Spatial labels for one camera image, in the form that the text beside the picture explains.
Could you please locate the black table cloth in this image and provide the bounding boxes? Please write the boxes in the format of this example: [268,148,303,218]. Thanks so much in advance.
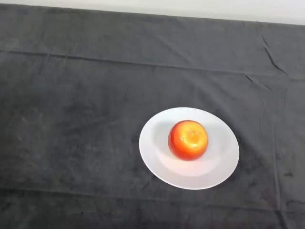
[0,4,305,229]

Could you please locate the red yellow apple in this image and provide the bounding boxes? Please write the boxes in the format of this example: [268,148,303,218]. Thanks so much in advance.
[168,120,209,162]

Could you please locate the white round plate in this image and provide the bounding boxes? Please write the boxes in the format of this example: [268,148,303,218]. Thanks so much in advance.
[139,107,240,191]

